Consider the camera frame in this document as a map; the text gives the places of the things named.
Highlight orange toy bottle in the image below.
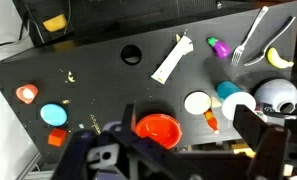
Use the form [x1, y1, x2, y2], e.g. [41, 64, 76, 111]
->
[203, 109, 220, 135]

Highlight red cube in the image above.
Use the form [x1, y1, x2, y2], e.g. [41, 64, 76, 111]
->
[47, 127, 68, 148]

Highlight dark spoon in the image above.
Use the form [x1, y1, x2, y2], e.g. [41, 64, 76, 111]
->
[243, 15, 297, 67]

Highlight red plastic bowl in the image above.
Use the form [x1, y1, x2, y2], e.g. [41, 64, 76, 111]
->
[134, 113, 183, 150]

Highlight silver fork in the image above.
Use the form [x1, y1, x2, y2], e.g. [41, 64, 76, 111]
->
[230, 5, 270, 67]

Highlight yellow cheese wedge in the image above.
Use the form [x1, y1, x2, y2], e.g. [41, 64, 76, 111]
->
[210, 96, 223, 109]

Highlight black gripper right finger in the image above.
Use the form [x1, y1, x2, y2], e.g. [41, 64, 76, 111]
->
[232, 104, 271, 153]

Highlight blue plate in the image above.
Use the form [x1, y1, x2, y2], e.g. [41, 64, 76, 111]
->
[39, 103, 69, 127]

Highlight yellow banana toy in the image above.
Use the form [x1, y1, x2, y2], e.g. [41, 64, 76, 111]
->
[266, 47, 295, 70]

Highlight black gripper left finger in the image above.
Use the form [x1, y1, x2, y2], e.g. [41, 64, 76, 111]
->
[121, 103, 138, 133]

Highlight blue cups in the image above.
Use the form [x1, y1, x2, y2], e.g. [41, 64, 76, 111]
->
[216, 80, 257, 121]

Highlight orange cup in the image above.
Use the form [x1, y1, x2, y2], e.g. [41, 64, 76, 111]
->
[15, 83, 40, 105]

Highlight yellow rounded object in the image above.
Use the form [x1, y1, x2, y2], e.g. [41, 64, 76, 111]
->
[42, 13, 69, 33]

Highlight white egg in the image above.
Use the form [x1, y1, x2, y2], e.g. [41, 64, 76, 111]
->
[22, 87, 36, 100]

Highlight white dome object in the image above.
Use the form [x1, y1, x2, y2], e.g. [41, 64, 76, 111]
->
[253, 78, 297, 118]

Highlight purple eggplant toy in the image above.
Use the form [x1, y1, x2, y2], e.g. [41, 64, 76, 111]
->
[206, 36, 232, 59]

